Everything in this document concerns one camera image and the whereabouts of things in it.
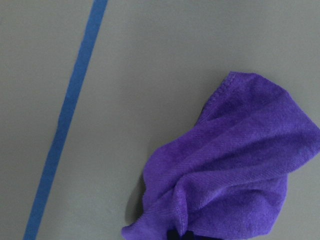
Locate purple microfiber towel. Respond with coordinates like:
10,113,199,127
121,72,320,240

